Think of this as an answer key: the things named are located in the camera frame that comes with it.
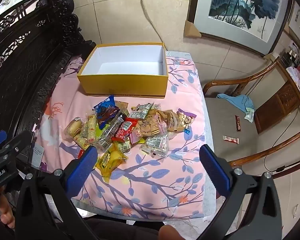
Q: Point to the yellow cardboard box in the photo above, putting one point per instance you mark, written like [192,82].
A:
[125,85]

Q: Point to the wooden chair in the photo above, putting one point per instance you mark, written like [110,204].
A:
[277,100]

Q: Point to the purple edged snack packet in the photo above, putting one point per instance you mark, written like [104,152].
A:
[186,120]

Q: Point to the red white snack packet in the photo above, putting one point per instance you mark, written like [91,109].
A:
[231,139]

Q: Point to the person's left hand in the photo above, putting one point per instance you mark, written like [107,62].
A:
[6,213]

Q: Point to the pink floral cloth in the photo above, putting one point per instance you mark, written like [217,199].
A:
[165,172]

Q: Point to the lime green snack packet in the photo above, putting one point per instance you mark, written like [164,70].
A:
[100,131]

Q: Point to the white packet with green edge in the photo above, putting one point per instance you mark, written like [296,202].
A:
[147,108]
[136,112]

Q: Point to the framed lotus painting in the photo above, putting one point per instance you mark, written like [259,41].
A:
[240,5]

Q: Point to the clear packet with red label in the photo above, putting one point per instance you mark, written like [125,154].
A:
[86,141]
[91,123]

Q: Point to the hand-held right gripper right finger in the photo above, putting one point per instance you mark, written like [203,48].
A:
[213,170]

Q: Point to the person's dark shorts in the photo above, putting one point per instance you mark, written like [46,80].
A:
[120,228]

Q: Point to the cardboard corner protector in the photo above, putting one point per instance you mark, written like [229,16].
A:
[192,28]

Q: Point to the bright yellow snack packet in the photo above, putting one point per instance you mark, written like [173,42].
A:
[110,160]

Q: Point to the green white snack packet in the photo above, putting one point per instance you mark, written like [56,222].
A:
[249,115]

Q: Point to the clear cracker packet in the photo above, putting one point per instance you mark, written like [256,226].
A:
[147,126]
[168,120]

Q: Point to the person's bare knee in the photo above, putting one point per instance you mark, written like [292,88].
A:
[171,233]

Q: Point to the beige snack packet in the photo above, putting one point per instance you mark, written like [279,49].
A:
[122,106]

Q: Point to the dark carved wooden bench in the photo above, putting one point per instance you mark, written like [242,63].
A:
[27,62]

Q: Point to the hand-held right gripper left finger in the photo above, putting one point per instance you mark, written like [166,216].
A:
[84,168]

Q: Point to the round bread packet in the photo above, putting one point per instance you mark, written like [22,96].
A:
[73,127]

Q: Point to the light blue cloth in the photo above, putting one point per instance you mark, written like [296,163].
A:
[240,101]

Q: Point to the white paper tag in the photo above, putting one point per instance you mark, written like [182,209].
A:
[38,155]

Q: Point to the small red snack packet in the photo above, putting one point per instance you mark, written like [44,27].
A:
[81,153]

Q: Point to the blue cookie packet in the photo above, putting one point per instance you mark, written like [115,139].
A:
[106,110]

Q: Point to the beige seat cushion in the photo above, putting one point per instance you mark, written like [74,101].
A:
[215,122]

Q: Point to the dark red snack packet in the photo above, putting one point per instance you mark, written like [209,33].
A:
[237,123]

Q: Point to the long clear snack packet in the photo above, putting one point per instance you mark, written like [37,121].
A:
[110,133]

